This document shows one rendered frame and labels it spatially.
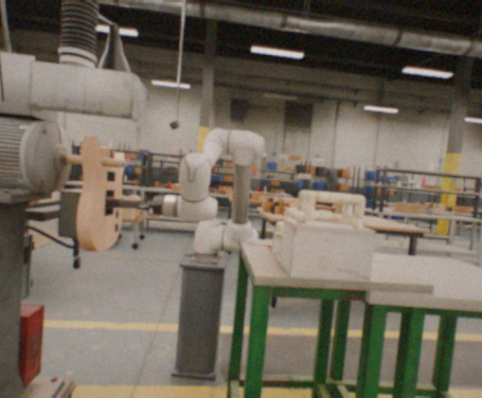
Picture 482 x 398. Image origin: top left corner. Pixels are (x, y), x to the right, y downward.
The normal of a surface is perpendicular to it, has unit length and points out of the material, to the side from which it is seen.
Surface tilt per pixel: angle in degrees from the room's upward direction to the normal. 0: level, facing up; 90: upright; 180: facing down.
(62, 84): 90
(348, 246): 90
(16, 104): 90
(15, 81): 90
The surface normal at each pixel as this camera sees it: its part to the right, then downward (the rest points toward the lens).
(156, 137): 0.10, 0.06
